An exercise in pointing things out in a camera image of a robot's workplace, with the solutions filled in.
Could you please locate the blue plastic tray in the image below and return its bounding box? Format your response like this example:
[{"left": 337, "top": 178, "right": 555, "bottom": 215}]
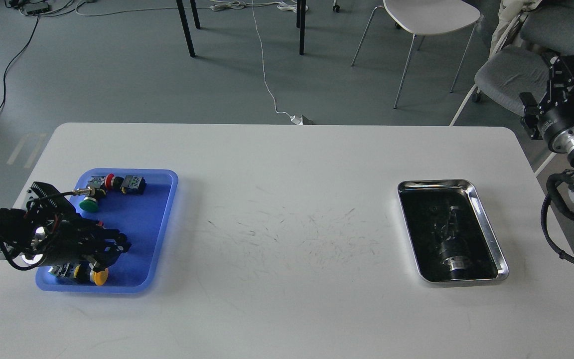
[{"left": 35, "top": 168, "right": 178, "bottom": 295}]

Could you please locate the black power strip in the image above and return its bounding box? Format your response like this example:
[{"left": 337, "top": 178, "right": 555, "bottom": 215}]
[{"left": 20, "top": 1, "right": 50, "bottom": 16}]

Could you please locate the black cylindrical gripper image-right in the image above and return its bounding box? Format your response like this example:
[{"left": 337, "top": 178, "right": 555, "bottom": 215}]
[{"left": 519, "top": 55, "right": 574, "bottom": 153}]

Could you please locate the white floor cable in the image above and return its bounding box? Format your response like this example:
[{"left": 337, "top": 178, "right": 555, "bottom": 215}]
[{"left": 75, "top": 0, "right": 310, "bottom": 120}]

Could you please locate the grey padded chair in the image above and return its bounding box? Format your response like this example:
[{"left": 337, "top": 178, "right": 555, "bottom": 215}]
[
  {"left": 449, "top": 45, "right": 574, "bottom": 153},
  {"left": 513, "top": 2, "right": 574, "bottom": 62}
]

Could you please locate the white chair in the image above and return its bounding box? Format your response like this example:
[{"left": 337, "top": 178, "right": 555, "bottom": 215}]
[{"left": 351, "top": 0, "right": 481, "bottom": 109}]

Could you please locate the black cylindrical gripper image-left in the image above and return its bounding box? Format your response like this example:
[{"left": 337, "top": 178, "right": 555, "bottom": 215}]
[{"left": 33, "top": 219, "right": 132, "bottom": 272}]

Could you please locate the green push button switch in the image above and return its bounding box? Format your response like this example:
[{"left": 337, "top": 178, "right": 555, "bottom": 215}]
[{"left": 78, "top": 176, "right": 108, "bottom": 213}]

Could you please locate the yellow push button switch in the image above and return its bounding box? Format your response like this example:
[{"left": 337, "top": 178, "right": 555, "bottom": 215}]
[{"left": 48, "top": 264, "right": 109, "bottom": 287}]

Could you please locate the black table leg left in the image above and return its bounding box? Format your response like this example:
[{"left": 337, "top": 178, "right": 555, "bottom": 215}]
[{"left": 176, "top": 0, "right": 201, "bottom": 58}]

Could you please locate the grey green contact block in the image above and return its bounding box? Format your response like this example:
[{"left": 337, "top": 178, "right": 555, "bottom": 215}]
[{"left": 119, "top": 175, "right": 146, "bottom": 195}]

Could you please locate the grey padded chair far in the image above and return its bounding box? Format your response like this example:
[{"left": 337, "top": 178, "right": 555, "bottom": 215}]
[{"left": 513, "top": 2, "right": 574, "bottom": 62}]

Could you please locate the black table leg right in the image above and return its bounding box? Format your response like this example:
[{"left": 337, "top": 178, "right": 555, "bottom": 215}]
[{"left": 296, "top": 0, "right": 307, "bottom": 55}]

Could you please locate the silver metal tray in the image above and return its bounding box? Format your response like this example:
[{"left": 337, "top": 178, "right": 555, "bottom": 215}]
[{"left": 397, "top": 179, "right": 510, "bottom": 287}]

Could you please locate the white power adapter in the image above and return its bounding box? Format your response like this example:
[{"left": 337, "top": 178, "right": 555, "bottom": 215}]
[{"left": 290, "top": 115, "right": 314, "bottom": 125}]

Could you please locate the black table leg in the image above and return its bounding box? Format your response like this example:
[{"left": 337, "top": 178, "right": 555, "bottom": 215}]
[
  {"left": 296, "top": 0, "right": 307, "bottom": 55},
  {"left": 176, "top": 0, "right": 201, "bottom": 58}
]

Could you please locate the grey padded chair near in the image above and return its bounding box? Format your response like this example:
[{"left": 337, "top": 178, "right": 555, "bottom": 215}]
[{"left": 449, "top": 45, "right": 574, "bottom": 153}]

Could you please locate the red push button switch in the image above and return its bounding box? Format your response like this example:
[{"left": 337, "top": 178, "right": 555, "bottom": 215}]
[{"left": 103, "top": 173, "right": 125, "bottom": 191}]

